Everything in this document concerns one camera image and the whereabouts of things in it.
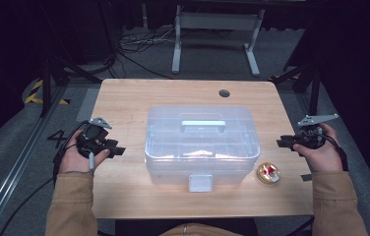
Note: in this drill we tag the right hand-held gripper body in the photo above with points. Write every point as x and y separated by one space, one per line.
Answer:
309 140

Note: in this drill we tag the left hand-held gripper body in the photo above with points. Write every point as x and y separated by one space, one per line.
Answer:
91 139

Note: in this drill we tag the round gold tin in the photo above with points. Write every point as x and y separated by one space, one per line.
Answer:
268 172

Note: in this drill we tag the clear plastic storage box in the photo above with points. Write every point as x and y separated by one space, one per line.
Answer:
202 147

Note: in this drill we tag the person's right hand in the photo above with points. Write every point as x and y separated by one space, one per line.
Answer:
325 159

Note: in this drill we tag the person's left hand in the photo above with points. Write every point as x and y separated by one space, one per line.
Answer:
71 159

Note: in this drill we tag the black tape piece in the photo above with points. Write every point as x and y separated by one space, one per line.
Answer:
306 177

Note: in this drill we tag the black metal stand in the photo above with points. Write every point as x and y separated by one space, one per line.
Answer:
46 85
314 88

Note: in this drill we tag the aluminium floor rail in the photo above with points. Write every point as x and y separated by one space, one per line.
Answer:
12 167

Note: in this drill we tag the white metal table frame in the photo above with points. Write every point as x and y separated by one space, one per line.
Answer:
219 21

